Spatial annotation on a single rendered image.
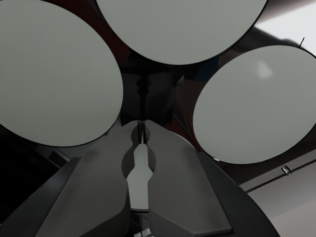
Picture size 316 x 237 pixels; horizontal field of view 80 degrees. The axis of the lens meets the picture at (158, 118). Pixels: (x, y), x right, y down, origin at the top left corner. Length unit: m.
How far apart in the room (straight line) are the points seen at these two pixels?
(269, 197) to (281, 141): 0.21
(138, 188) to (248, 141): 0.11
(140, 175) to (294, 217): 2.22
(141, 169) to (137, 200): 0.04
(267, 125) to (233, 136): 0.03
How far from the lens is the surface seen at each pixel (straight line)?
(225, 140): 0.17
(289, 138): 0.19
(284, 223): 2.38
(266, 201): 0.40
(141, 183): 0.19
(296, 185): 0.40
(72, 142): 0.17
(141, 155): 0.16
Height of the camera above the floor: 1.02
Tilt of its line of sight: 60 degrees down
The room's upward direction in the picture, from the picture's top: 175 degrees clockwise
